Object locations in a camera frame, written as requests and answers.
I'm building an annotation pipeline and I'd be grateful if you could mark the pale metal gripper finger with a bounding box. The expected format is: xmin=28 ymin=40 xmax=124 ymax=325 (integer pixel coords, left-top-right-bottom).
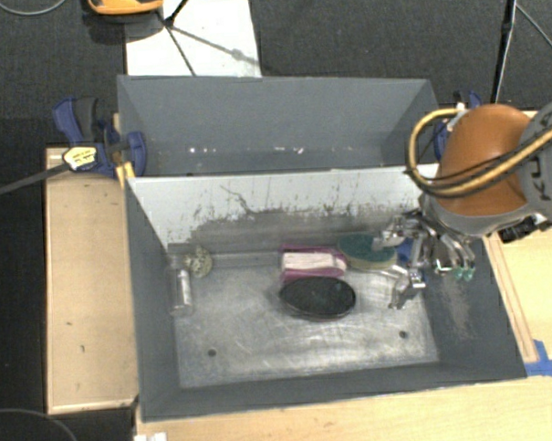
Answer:
xmin=386 ymin=263 xmax=429 ymax=310
xmin=370 ymin=225 xmax=409 ymax=254

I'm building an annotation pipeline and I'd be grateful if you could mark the green round sponge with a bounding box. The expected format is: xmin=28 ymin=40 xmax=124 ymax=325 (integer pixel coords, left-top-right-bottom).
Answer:
xmin=337 ymin=231 xmax=399 ymax=274

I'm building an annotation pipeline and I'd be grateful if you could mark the purple and white sponge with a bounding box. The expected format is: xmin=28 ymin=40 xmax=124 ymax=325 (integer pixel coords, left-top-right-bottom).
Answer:
xmin=278 ymin=240 xmax=349 ymax=285

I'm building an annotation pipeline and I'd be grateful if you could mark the black oval dish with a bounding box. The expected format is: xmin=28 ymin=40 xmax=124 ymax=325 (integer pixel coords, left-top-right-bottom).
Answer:
xmin=276 ymin=275 xmax=359 ymax=325

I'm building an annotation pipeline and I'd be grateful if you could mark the grey metal bin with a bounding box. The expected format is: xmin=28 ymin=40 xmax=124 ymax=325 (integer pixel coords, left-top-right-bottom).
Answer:
xmin=115 ymin=58 xmax=530 ymax=423

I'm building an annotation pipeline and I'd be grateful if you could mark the pale speckled ball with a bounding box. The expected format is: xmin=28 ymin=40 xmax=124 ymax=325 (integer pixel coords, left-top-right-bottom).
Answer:
xmin=182 ymin=245 xmax=214 ymax=280

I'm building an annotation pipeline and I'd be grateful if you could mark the pale wood board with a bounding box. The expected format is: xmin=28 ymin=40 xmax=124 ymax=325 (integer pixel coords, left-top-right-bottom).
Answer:
xmin=35 ymin=142 xmax=141 ymax=416

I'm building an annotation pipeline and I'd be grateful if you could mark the black cylinder on white bracket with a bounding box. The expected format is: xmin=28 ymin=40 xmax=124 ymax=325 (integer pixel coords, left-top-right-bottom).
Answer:
xmin=496 ymin=212 xmax=552 ymax=245

